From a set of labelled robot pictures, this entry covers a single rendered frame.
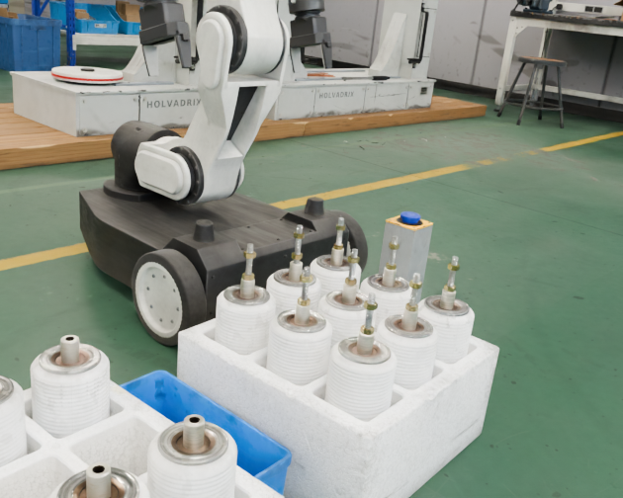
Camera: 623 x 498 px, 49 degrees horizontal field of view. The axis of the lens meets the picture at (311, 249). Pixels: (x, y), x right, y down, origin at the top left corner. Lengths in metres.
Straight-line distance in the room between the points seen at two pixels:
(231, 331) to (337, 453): 0.26
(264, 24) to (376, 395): 0.87
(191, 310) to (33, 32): 4.24
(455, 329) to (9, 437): 0.67
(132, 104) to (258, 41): 1.65
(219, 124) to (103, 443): 0.85
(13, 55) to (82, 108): 2.45
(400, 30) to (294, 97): 1.20
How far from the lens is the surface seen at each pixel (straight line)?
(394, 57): 4.69
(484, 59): 6.65
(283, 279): 1.18
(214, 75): 1.51
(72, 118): 3.01
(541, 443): 1.35
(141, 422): 0.95
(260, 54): 1.53
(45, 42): 5.51
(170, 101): 3.22
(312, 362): 1.03
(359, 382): 0.96
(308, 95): 3.84
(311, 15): 1.74
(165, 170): 1.68
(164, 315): 1.47
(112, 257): 1.69
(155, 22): 1.41
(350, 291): 1.12
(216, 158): 1.61
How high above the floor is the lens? 0.72
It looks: 20 degrees down
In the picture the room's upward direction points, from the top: 6 degrees clockwise
